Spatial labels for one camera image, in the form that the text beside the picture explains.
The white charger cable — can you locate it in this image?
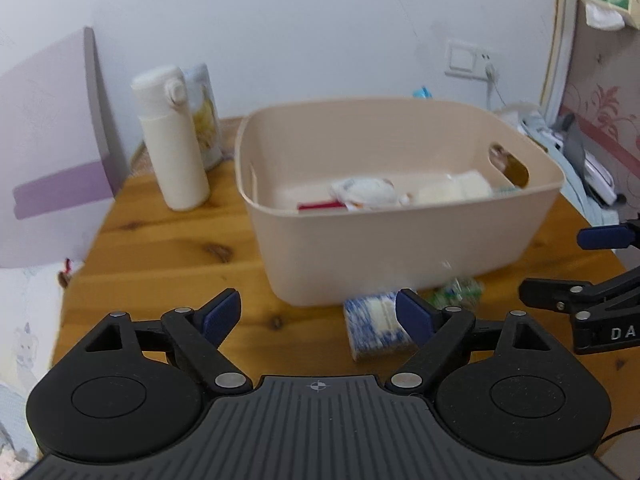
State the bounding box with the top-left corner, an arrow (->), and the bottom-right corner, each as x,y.
482,62 -> 509,111

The blue white patterned box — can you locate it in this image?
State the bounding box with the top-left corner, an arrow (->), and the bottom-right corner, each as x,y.
343,292 -> 412,361

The banana snack pouch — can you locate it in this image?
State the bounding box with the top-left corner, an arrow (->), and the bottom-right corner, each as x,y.
183,63 -> 224,171

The purple white headboard panel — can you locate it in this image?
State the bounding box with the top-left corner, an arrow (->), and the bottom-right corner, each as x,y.
1,27 -> 120,268

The white blood pressure monitor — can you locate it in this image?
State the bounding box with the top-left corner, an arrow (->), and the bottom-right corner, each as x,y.
548,129 -> 626,208

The cream thermos bottle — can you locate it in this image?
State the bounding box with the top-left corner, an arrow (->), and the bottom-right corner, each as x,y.
131,65 -> 209,211

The blue toy figurine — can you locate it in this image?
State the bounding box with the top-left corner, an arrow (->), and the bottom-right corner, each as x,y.
412,87 -> 433,99

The colourful tissue pack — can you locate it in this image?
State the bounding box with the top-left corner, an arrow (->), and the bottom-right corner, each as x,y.
492,186 -> 520,196

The gold tissue pack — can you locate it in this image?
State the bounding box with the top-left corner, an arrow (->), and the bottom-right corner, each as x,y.
491,102 -> 549,181

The light blue bedding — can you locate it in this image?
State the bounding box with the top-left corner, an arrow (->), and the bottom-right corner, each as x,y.
524,110 -> 620,226

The beige plastic storage bin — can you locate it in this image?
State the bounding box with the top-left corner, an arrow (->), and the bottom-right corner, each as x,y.
234,98 -> 564,307

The white wall switch socket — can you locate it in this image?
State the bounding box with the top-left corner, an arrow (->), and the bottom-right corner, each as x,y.
445,40 -> 498,81

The hello kitty plush slipper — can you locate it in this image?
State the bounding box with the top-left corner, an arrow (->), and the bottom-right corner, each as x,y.
297,175 -> 414,213

